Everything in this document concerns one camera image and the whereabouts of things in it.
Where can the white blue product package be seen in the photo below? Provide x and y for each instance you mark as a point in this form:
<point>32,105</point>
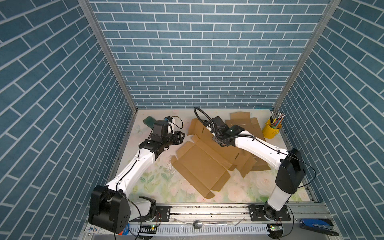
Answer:
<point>91,229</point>

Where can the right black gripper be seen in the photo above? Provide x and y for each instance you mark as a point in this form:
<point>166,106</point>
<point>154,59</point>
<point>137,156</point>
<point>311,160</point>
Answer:
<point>214,139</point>

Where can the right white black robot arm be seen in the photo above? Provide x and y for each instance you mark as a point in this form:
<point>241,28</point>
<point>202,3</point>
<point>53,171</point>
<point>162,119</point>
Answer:
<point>291,170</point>

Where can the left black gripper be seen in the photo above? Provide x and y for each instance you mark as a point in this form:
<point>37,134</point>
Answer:
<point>178,139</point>

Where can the white slotted cable duct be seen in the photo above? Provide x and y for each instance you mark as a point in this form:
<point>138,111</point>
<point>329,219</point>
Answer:
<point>187,230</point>

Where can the pens in cup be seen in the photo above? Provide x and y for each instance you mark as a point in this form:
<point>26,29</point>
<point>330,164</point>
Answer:
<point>275,122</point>

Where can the yellow pen cup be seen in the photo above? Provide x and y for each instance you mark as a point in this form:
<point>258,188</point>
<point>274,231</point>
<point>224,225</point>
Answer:
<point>269,132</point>

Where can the metal spoon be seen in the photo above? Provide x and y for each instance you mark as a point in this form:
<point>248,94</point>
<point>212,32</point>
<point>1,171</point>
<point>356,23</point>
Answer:
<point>198,224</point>

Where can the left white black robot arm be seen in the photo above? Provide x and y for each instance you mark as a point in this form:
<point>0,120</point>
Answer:
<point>110,207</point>

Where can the green rectangular sponge block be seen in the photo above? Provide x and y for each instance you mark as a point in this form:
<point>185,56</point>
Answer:
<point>149,122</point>

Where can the blue black pliers tool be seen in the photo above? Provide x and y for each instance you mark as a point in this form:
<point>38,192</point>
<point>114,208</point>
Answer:
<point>322,226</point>

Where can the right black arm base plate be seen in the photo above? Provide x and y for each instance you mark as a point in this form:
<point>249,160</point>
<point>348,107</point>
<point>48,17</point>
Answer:
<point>260,213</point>

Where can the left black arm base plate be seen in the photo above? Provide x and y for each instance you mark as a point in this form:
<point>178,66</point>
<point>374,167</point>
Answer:
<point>161,214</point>

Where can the cardboard box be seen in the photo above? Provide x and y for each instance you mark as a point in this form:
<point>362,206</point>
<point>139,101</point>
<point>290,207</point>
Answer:
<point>205,164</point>
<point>252,132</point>

